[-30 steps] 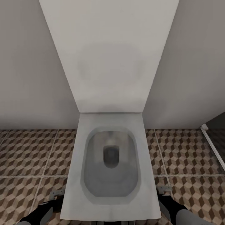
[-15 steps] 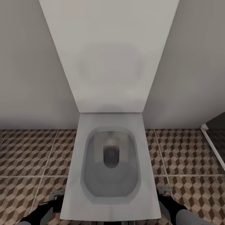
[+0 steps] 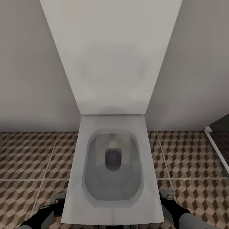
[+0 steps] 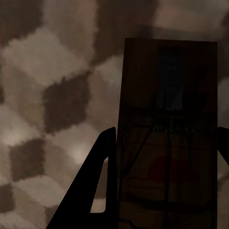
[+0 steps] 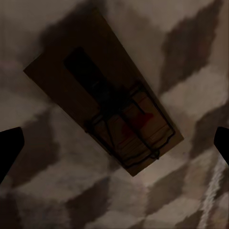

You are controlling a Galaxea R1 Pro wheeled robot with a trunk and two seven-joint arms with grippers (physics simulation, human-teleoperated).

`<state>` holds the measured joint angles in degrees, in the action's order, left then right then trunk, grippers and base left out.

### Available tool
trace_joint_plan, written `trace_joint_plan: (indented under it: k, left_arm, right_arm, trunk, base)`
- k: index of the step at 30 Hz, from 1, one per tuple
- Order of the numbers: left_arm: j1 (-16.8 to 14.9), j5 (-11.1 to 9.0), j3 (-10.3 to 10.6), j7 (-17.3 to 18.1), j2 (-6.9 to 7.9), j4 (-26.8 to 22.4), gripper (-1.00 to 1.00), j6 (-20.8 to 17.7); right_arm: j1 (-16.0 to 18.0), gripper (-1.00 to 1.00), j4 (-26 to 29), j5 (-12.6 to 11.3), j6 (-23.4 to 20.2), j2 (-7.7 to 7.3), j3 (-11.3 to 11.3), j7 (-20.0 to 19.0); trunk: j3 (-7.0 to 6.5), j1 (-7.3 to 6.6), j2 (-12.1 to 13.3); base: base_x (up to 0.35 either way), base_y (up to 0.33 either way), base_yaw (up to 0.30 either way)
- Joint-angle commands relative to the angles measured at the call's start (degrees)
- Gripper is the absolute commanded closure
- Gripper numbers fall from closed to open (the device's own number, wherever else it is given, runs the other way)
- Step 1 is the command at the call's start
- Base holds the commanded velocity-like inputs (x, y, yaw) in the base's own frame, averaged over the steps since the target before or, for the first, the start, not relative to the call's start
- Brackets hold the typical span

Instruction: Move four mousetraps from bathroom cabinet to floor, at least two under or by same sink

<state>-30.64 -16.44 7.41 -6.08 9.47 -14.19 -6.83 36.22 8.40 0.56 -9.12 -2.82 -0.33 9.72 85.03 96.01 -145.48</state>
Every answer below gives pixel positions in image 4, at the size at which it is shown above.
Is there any mousetrap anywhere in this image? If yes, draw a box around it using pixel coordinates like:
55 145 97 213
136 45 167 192
116 38 218 229

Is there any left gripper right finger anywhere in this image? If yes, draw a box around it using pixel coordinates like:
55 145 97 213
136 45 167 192
218 127 229 165

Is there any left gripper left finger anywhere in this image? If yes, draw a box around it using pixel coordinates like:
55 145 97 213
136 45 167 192
47 127 118 229

